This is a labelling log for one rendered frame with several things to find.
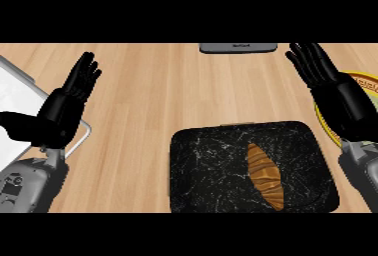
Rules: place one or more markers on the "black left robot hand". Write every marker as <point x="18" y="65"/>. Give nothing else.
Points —
<point x="61" y="111"/>

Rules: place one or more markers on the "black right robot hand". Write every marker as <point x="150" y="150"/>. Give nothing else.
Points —
<point x="344" y="96"/>

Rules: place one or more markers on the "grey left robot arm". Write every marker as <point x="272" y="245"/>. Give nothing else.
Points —
<point x="30" y="185"/>

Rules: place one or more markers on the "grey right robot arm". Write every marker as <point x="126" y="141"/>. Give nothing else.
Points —
<point x="362" y="170"/>

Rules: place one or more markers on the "yellow rimmed plate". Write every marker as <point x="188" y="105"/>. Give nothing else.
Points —
<point x="367" y="81"/>

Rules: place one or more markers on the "white tray with grey rim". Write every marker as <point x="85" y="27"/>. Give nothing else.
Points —
<point x="15" y="100"/>

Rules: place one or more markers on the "brown croissant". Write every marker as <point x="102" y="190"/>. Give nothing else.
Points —
<point x="266" y="176"/>

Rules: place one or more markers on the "black marbled square tray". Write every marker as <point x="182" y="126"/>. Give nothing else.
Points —
<point x="222" y="173"/>

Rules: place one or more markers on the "dark grey flat appliance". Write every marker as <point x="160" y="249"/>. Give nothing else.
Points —
<point x="238" y="47"/>

